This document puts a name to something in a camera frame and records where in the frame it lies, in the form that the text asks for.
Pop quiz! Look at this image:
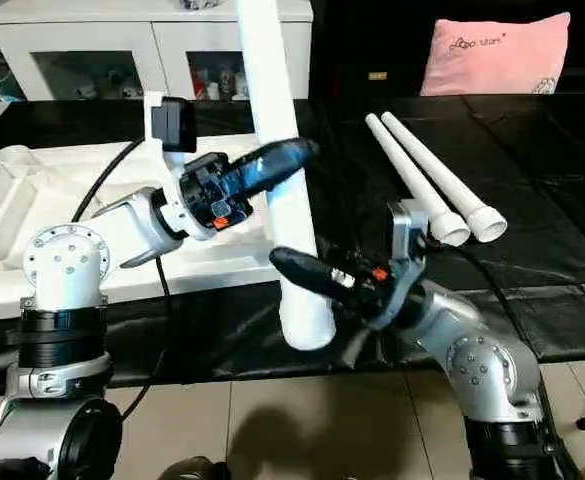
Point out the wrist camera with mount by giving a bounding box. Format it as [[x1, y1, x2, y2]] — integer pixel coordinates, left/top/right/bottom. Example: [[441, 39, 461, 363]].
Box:
[[387, 198, 433, 301], [142, 92, 199, 241]]

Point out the black work mat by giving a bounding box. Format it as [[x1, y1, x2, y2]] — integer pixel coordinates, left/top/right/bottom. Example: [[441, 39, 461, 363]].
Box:
[[0, 92, 585, 386]]

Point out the black furniture with yellow label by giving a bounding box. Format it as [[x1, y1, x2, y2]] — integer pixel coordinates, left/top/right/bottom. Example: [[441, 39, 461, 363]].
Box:
[[310, 0, 585, 99]]

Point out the dark ornament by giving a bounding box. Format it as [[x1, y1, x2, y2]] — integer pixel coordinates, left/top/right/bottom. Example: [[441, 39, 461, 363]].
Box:
[[177, 0, 225, 12]]

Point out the white cabinet with glass doors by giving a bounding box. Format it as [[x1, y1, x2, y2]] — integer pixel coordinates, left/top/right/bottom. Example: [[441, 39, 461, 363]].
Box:
[[0, 0, 315, 103]]

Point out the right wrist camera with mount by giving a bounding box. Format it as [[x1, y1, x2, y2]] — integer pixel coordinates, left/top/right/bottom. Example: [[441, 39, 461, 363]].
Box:
[[387, 198, 433, 301]]

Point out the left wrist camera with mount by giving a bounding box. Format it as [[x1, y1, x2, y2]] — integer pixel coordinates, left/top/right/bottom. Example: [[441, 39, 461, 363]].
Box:
[[142, 92, 199, 241]]

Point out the pink pillow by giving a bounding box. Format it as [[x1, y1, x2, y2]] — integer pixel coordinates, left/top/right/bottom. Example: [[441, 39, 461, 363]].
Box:
[[419, 12, 573, 98]]

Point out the white plastic table leg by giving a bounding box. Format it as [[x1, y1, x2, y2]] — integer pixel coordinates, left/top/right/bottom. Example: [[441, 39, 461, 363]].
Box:
[[364, 113, 472, 248], [235, 0, 337, 352], [379, 110, 509, 244]]

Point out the white plastic table top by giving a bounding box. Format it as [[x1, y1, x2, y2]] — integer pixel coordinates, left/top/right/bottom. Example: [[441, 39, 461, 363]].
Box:
[[0, 143, 318, 323]]

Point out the dark robot foot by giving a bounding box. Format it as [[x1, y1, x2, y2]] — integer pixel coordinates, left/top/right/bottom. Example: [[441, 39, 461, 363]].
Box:
[[157, 457, 221, 480]]

